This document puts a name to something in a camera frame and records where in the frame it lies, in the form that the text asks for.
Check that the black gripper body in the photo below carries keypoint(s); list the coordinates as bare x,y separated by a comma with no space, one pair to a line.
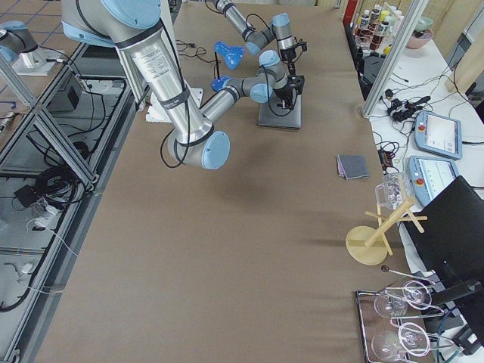
289,55
283,91

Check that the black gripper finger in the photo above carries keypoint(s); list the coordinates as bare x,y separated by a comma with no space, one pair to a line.
291,68
283,104
290,102

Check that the grey laptop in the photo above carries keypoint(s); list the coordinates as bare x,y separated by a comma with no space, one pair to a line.
272,114

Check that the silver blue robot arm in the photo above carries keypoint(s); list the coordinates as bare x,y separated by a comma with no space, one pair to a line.
256,40
137,29

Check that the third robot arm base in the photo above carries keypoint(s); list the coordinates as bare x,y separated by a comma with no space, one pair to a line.
21,50

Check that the blue desk lamp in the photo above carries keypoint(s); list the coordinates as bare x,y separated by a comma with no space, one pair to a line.
232,56

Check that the grey folded cloth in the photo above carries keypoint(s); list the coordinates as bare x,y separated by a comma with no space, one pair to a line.
352,166

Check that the small black electronics board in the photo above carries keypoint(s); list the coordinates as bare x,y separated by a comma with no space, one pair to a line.
385,158

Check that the pink bowl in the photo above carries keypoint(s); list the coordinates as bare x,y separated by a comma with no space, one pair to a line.
416,42

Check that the clear glass mug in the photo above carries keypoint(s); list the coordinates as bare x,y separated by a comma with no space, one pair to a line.
394,189

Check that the green bowl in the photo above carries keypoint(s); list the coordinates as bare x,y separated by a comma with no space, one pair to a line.
423,24

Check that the far teach pendant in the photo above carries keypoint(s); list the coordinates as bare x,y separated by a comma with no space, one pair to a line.
438,135

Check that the teach pendant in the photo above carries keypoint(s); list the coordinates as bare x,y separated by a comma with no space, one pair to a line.
438,135
430,176

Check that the near teach pendant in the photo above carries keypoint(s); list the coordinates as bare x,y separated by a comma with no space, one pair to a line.
430,176

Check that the wooden mug tree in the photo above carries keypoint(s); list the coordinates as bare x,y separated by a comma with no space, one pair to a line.
369,246

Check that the black office chair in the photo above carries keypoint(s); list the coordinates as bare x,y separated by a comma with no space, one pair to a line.
452,246

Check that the wine glass upper left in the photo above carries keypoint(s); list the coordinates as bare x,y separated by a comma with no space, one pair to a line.
390,305

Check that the wine glass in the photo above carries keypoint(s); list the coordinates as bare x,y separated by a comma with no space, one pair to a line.
414,339
386,347
390,305
417,295

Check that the metal glass rack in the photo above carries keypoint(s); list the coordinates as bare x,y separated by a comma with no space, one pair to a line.
391,323

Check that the wine glass upper right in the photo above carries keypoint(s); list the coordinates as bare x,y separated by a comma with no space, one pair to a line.
417,295

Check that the wine glass lower left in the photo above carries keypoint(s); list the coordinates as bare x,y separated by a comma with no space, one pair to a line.
386,347

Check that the wine glass lower right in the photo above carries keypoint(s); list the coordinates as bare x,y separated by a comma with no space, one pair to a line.
414,339

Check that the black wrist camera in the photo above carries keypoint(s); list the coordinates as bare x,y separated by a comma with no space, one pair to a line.
294,41

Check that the aluminium frame post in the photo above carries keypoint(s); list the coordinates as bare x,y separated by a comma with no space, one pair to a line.
415,11

